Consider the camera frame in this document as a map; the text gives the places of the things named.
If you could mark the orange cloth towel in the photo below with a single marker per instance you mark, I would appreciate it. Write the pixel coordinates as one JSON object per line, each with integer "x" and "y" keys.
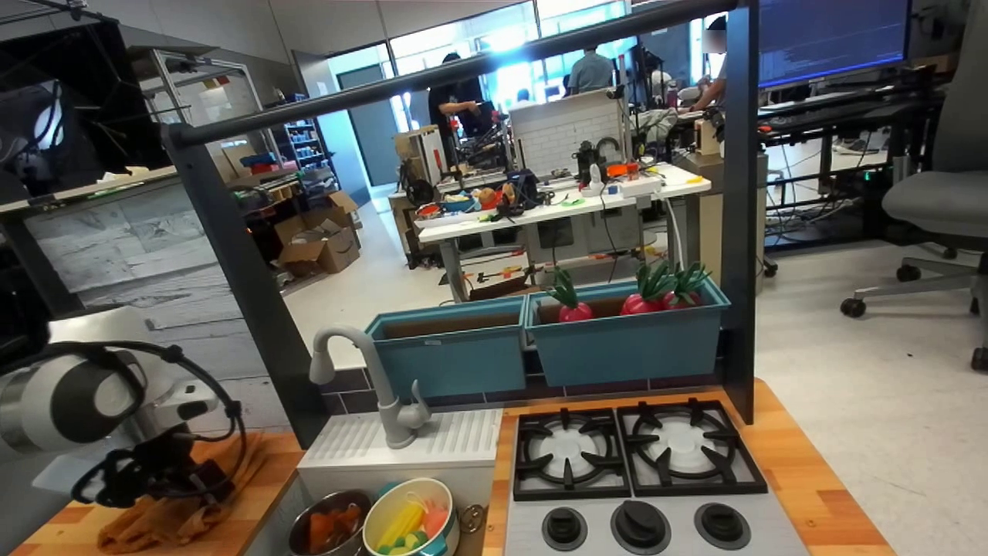
{"x": 157, "y": 525}

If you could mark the pink plush carrot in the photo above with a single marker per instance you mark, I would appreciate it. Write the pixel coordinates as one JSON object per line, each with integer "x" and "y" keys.
{"x": 434, "y": 518}

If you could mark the person in white shirt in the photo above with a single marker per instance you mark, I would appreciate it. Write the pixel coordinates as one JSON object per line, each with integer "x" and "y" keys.
{"x": 714, "y": 73}

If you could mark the white toy sink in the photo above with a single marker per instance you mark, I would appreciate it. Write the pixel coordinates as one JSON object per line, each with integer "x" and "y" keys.
{"x": 411, "y": 452}

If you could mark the blue computer monitor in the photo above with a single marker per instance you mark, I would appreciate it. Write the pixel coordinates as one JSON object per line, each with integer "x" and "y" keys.
{"x": 836, "y": 40}

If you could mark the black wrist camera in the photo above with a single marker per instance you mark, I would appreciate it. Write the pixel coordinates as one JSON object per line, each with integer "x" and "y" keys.
{"x": 102, "y": 480}

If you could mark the black desk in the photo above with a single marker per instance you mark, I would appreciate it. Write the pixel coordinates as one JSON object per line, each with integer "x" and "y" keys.
{"x": 852, "y": 111}

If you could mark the steel pot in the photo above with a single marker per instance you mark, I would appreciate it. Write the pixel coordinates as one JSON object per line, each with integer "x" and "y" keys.
{"x": 301, "y": 525}

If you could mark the grey office chair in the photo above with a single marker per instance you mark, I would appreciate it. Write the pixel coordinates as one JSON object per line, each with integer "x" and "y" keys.
{"x": 942, "y": 202}

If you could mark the person in grey shirt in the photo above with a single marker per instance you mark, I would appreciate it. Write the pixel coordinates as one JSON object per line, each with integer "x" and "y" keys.
{"x": 589, "y": 73}

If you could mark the grey toy faucet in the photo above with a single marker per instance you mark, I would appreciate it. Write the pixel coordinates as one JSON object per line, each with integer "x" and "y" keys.
{"x": 389, "y": 418}

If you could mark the white cluttered work table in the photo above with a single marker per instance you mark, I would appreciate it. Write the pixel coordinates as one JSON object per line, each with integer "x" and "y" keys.
{"x": 574, "y": 202}

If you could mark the white bowl teal outside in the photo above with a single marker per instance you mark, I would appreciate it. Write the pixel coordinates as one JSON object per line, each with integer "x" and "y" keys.
{"x": 435, "y": 489}

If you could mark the green plush toy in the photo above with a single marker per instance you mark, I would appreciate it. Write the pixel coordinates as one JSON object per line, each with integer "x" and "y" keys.
{"x": 402, "y": 542}

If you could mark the grey toy stove black grates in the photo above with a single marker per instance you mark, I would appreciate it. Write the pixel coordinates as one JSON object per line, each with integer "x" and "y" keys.
{"x": 658, "y": 529}

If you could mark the yellow toy corn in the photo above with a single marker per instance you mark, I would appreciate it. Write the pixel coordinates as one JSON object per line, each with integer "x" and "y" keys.
{"x": 402, "y": 520}

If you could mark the person in black clothes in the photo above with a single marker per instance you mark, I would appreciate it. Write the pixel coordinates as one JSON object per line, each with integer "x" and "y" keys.
{"x": 453, "y": 109}

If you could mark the red radish toy green leaves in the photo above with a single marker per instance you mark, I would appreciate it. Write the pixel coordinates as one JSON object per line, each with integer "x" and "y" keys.
{"x": 571, "y": 303}
{"x": 636, "y": 296}
{"x": 684, "y": 281}

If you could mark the black stove knob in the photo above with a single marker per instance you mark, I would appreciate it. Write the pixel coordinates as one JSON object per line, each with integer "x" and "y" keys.
{"x": 723, "y": 525}
{"x": 562, "y": 525}
{"x": 641, "y": 525}

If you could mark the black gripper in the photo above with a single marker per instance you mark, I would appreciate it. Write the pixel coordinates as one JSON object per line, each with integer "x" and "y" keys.
{"x": 164, "y": 463}

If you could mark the cardboard boxes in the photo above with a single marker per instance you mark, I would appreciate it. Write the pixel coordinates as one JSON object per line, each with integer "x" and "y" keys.
{"x": 318, "y": 243}

